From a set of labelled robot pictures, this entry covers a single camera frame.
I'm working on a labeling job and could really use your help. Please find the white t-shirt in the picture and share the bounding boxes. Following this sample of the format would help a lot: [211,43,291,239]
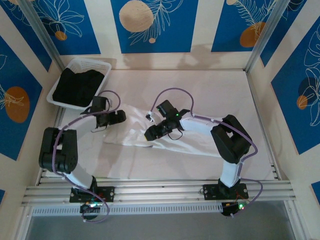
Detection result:
[103,104,225,159]

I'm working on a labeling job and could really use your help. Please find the black folded clothes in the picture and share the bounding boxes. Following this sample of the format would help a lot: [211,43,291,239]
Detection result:
[52,67,105,108]

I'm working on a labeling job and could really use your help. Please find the white plastic basket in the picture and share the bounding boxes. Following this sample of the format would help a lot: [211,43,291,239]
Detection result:
[46,57,113,111]

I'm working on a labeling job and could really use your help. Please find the black controller box green light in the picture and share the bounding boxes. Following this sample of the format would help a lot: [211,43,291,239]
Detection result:
[79,199,104,221]
[221,199,250,218]

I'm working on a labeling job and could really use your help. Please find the thin black left gripper cable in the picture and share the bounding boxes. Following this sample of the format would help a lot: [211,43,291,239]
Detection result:
[90,124,109,134]

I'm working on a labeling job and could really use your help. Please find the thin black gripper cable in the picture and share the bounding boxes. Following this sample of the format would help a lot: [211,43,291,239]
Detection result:
[90,124,109,134]
[167,128,184,141]

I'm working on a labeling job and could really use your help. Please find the thin black right gripper cable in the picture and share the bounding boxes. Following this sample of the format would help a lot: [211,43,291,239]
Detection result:
[167,128,184,141]

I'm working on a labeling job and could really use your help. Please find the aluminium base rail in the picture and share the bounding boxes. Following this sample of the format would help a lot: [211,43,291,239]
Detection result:
[21,178,297,208]

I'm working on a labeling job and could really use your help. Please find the white slotted cable duct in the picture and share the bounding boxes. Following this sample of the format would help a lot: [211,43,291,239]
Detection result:
[31,201,224,217]

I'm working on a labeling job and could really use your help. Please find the aluminium frame post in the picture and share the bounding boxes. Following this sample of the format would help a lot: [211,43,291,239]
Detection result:
[17,0,66,73]
[244,0,292,74]

